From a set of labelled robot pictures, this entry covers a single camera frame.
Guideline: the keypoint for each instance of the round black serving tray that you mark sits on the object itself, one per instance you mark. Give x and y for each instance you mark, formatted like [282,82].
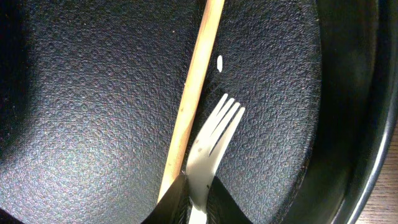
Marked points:
[90,92]

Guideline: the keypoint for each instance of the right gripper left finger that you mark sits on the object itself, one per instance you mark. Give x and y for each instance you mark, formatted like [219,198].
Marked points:
[173,207]

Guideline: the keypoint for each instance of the white plastic fork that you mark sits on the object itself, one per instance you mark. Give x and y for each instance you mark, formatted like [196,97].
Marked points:
[207,152]

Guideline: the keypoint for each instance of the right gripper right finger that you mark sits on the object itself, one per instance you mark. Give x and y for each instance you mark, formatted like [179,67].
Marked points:
[221,207]

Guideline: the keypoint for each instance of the wooden chopstick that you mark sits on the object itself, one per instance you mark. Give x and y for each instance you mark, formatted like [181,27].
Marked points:
[191,93]

